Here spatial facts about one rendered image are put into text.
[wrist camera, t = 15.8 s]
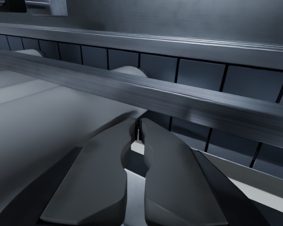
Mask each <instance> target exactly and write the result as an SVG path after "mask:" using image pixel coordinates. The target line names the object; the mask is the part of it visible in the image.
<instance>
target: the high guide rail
mask: <svg viewBox="0 0 283 226"><path fill-rule="evenodd" d="M0 68H2V69H5V70H9V71H13V72H16V73H19V74H23V75H27V76H30V77H34V78H37V79H41V80H44V81H48V82H51V83H55V84H58V85H62V86H65V87H69V88H73V89H76V90H79V91H83V92H86V93H90V94H93V95H97V96H101V97H104V98H108V99H111V100H115V101H118V102H122V103H125V104H129V105H132V106H136V107H139V108H142V109H147V110H150V111H153V112H157V113H161V114H164V115H168V116H171V117H175V118H178V119H181V120H185V121H188V122H192V123H196V124H199V125H203V126H206V127H210V128H213V129H216V130H221V131H224V132H227V133H231V134H234V135H238V136H242V137H245V138H248V139H252V140H255V141H259V142H262V143H266V144H270V145H273V146H276V147H280V148H283V104H278V103H274V102H269V101H264V100H258V99H253V98H248V97H244V96H238V95H233V94H228V93H223V92H218V91H212V90H208V89H202V88H198V87H192V86H187V85H182V84H178V83H171V82H166V81H162V80H157V79H152V78H146V77H141V76H136V75H132V74H126V73H121V72H116V71H111V70H105V69H100V68H96V67H91V66H86V65H80V64H75V63H70V62H66V61H59V60H55V59H50V58H45V57H40V56H34V55H29V54H25V53H20V52H14V51H9V50H4V49H0Z"/></svg>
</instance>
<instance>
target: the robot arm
mask: <svg viewBox="0 0 283 226"><path fill-rule="evenodd" d="M138 130H139V140H141V141H142V143H143V144H144V163H145V164H146V165H147V166H148V168H149V170H148V172H147V173H146V179H145V194H144V210H145V221H146V224H147V225H148V226H271V225H270V224H269V223H268V221H267V220H266V218H265V217H264V216H263V215H262V213H261V212H260V211H259V209H258V208H257V207H256V206H255V205H254V204H253V203H252V202H251V200H250V199H249V198H248V197H247V196H246V195H245V194H244V193H243V192H242V191H241V190H240V189H239V188H238V187H237V186H236V185H235V184H234V183H233V182H232V181H230V180H229V179H228V178H227V177H226V176H225V175H224V174H223V173H222V172H221V171H220V170H219V169H218V168H217V167H216V166H215V165H214V164H213V163H212V162H211V161H210V160H209V159H207V158H206V157H205V156H204V155H203V154H202V153H201V152H200V151H199V150H197V151H193V150H192V149H191V148H190V147H189V146H188V145H187V144H186V143H185V142H184V141H182V140H181V139H180V138H178V137H177V136H176V135H174V134H173V133H172V132H170V131H168V130H167V129H165V128H163V127H161V126H160V125H158V124H156V123H155V122H153V121H151V120H150V119H148V118H142V119H136V118H133V117H131V118H128V119H126V120H124V121H122V122H120V123H118V124H116V125H115V126H113V127H111V128H109V129H107V130H105V131H103V132H101V133H100V134H98V135H96V136H95V137H93V138H92V139H91V140H89V141H88V142H87V143H86V144H85V145H83V146H82V147H77V146H76V147H75V148H73V149H72V150H71V151H69V152H68V153H67V154H66V155H65V156H64V157H62V158H61V159H60V160H58V161H57V162H56V163H55V164H54V165H52V166H51V167H50V168H48V169H47V170H46V171H45V172H43V173H42V174H41V175H40V176H39V177H37V178H36V179H35V180H34V181H33V182H31V183H30V184H29V185H28V186H26V187H25V188H24V189H23V190H22V191H21V192H20V193H19V194H18V195H17V196H15V197H14V198H13V199H12V200H11V202H10V203H9V204H8V205H7V206H6V207H5V208H4V209H3V210H2V211H1V213H0V226H121V225H122V224H123V222H124V220H125V214H126V206H127V172H126V171H125V167H126V166H127V165H128V163H129V162H130V161H131V145H132V143H133V142H134V141H135V140H137V135H138Z"/></svg>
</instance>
